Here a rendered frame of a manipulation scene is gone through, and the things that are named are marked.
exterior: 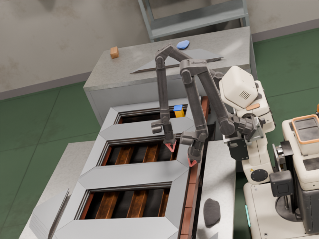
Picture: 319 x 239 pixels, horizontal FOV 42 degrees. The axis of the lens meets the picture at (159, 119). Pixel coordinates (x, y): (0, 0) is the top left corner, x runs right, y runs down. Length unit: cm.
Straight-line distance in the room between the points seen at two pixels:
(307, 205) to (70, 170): 161
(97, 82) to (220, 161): 120
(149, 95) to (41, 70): 294
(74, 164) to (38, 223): 55
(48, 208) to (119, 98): 105
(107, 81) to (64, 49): 245
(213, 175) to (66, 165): 110
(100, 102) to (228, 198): 139
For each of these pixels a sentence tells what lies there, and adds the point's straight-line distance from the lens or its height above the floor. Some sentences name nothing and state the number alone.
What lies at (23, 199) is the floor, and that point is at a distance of 432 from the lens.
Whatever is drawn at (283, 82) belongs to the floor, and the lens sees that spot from 463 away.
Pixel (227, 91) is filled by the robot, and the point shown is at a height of 134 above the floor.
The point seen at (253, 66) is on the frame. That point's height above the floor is 69.
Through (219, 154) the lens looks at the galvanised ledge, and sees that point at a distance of 281.
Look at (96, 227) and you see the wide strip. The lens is 241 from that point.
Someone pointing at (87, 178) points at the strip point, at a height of 86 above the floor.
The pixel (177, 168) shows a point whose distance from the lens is 253.
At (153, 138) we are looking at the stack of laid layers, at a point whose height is 84.
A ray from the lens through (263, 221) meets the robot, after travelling 290.
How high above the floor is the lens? 254
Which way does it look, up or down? 34 degrees down
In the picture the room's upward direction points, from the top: 19 degrees counter-clockwise
